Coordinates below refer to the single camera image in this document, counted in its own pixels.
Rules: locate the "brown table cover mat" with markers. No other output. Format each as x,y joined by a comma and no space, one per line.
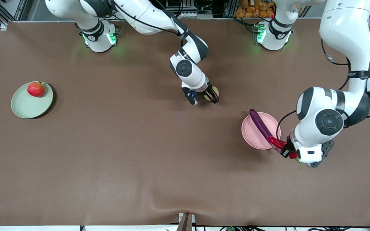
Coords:
108,160

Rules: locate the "grey camera stand post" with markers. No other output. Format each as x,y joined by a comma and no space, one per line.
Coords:
185,223

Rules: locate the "bag of orange items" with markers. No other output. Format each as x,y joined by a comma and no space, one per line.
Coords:
255,9

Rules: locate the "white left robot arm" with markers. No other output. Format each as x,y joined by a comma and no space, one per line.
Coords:
345,32

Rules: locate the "red pomegranate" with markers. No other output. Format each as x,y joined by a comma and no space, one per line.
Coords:
36,89

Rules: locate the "light green round plate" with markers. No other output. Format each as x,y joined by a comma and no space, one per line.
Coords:
27,107

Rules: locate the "green pink peach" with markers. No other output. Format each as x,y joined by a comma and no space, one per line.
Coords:
214,90

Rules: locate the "long purple eggplant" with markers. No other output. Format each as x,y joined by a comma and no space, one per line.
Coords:
260,125

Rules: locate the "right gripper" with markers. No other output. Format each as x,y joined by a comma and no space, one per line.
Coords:
209,91

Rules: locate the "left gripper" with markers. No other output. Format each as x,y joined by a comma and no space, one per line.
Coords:
289,147

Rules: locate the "red chili pepper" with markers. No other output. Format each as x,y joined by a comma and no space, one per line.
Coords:
276,142

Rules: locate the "pink round plate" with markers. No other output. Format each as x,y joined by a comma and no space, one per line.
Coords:
252,131

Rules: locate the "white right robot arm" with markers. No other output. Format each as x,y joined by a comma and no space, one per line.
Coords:
194,78

